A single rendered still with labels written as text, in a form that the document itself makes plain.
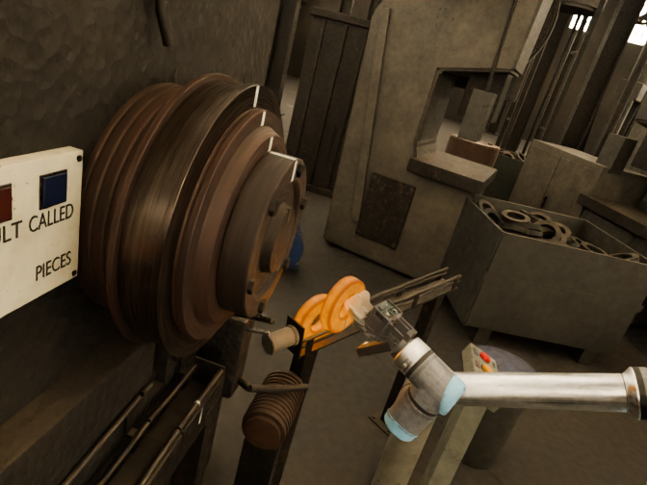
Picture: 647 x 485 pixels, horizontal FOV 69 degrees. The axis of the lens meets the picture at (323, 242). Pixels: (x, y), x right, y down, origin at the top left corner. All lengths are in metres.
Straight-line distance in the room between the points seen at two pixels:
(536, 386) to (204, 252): 0.89
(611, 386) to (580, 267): 1.86
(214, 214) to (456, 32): 2.86
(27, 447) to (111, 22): 0.55
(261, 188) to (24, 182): 0.29
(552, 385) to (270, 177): 0.87
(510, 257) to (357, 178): 1.29
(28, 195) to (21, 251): 0.07
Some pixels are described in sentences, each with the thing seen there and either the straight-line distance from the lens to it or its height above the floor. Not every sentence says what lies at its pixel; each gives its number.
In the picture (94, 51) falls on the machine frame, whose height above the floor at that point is 1.35.
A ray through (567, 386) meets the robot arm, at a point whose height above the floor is 0.85.
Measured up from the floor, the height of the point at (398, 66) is 1.43.
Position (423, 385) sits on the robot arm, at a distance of 1.15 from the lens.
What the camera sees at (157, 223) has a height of 1.18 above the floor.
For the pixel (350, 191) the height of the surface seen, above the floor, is 0.49.
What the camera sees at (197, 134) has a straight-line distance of 0.65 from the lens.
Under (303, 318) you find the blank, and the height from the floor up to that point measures 0.74.
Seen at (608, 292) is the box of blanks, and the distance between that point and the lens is 3.27.
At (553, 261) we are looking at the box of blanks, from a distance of 3.00.
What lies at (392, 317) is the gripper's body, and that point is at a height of 0.88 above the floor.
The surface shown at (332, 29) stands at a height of 1.60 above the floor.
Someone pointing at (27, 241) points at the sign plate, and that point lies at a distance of 0.64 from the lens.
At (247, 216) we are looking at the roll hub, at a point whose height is 1.19.
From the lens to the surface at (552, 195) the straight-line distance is 4.88.
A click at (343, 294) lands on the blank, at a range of 1.19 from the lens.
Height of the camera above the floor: 1.43
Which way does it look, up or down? 22 degrees down
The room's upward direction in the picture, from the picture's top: 15 degrees clockwise
